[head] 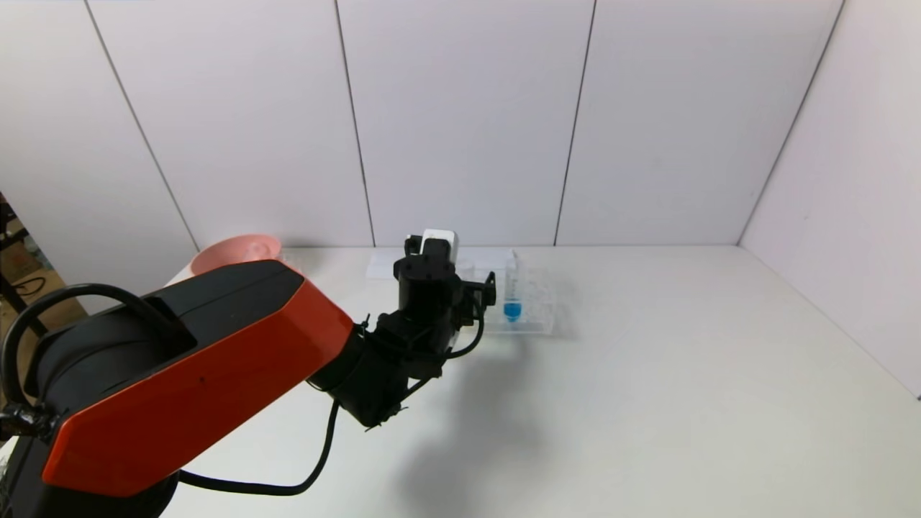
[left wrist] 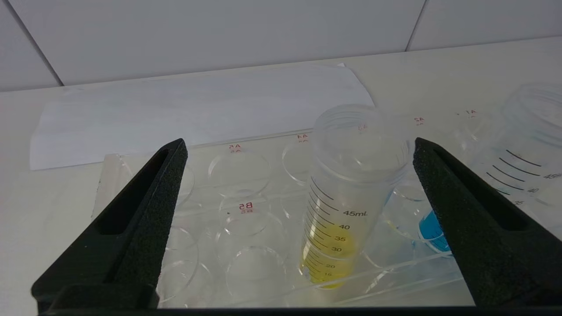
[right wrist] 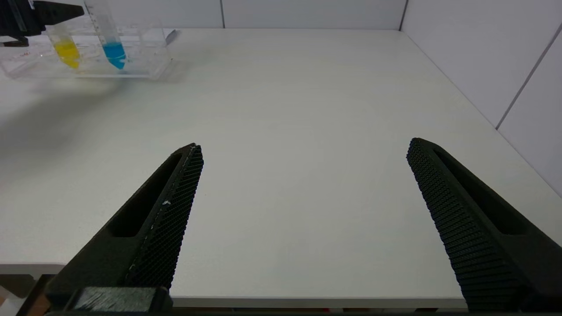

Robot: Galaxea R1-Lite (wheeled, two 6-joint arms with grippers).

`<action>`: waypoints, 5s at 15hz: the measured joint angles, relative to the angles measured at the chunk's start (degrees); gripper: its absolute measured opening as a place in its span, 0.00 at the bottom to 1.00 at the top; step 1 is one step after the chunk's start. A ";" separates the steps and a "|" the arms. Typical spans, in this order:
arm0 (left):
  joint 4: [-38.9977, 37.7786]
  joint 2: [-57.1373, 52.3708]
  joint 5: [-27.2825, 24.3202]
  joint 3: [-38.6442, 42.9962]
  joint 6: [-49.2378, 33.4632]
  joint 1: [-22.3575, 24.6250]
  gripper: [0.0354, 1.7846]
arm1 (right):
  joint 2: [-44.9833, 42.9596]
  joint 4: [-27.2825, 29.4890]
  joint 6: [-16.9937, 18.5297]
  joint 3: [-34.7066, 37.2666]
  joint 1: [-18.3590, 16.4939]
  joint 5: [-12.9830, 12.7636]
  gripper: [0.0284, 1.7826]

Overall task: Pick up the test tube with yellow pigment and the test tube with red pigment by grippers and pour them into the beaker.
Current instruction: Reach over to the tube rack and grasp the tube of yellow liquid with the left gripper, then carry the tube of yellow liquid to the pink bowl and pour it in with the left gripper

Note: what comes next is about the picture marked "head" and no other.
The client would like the test tube with blue pigment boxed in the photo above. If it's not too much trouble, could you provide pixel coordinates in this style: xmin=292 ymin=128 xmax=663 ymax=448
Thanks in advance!
xmin=504 ymin=251 xmax=524 ymax=324

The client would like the clear acrylic test tube rack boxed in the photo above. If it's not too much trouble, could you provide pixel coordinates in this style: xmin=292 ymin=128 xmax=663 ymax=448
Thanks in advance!
xmin=459 ymin=263 xmax=556 ymax=337

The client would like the flat white sheet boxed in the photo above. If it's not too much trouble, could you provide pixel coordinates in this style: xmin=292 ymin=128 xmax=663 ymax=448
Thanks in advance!
xmin=368 ymin=249 xmax=517 ymax=281

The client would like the pink plastic bowl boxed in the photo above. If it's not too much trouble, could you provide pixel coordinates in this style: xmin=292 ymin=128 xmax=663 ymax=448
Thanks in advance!
xmin=190 ymin=233 xmax=283 ymax=278

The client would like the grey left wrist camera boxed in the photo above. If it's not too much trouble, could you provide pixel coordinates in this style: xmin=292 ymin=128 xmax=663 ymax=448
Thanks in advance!
xmin=404 ymin=228 xmax=460 ymax=264

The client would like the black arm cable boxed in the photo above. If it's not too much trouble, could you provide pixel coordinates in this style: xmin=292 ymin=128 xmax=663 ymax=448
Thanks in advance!
xmin=177 ymin=288 xmax=487 ymax=498

